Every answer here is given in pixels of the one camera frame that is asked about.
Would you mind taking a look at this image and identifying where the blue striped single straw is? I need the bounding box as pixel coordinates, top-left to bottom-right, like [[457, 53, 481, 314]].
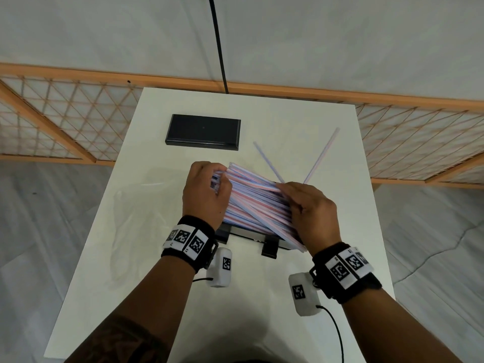
[[253, 141, 285, 184]]

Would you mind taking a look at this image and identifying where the person's left hand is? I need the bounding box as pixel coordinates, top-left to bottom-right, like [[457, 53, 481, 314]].
[[182, 161, 233, 231]]

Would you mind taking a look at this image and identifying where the person's left forearm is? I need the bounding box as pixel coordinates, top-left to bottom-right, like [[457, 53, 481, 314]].
[[62, 255, 207, 363]]

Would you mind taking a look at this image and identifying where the black box with clasp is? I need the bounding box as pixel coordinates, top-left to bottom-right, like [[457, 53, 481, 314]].
[[216, 222, 300, 258]]

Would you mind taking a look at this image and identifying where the black hanging cable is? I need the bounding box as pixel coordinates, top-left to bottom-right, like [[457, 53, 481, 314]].
[[208, 0, 229, 94]]

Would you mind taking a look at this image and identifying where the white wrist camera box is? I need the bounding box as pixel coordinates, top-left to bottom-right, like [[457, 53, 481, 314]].
[[206, 247, 233, 288], [288, 272, 322, 317]]

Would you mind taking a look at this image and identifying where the person's right forearm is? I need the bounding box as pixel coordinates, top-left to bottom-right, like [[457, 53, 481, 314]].
[[340, 286, 472, 363]]

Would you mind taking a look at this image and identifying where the person's right hand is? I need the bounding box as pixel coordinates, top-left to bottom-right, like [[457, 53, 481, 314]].
[[278, 181, 343, 258]]

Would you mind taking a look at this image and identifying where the wooden lattice screen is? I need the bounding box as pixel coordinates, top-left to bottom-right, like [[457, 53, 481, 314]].
[[0, 63, 484, 190]]

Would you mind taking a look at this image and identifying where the bundle of striped straws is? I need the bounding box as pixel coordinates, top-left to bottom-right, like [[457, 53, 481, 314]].
[[210, 161, 306, 254]]

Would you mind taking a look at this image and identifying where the black marker wristband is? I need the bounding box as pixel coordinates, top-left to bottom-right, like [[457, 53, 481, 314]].
[[309, 243, 383, 305], [161, 215, 219, 275]]

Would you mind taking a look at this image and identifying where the black box lid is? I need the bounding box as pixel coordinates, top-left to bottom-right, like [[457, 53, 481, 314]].
[[165, 114, 242, 151]]

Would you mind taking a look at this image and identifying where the pink striped single straw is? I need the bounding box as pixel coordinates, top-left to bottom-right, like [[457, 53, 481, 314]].
[[303, 127, 340, 185]]

